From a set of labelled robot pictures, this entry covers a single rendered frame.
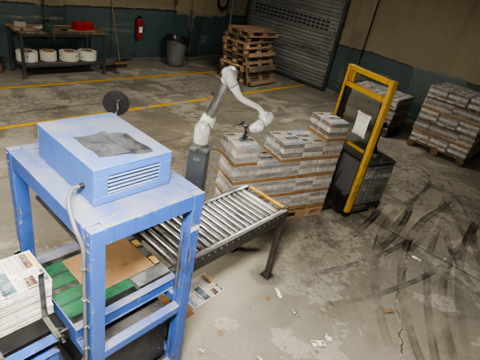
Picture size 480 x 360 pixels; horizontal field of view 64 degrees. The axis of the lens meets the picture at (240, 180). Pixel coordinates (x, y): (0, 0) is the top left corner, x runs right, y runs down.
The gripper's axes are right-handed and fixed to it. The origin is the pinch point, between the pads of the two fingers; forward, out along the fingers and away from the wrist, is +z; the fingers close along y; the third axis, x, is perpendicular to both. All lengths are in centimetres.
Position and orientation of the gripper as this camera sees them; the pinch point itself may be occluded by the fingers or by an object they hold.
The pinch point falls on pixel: (240, 131)
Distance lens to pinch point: 413.0
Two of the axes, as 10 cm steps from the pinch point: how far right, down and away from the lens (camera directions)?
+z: -4.8, -0.3, 8.7
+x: 8.7, -0.9, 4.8
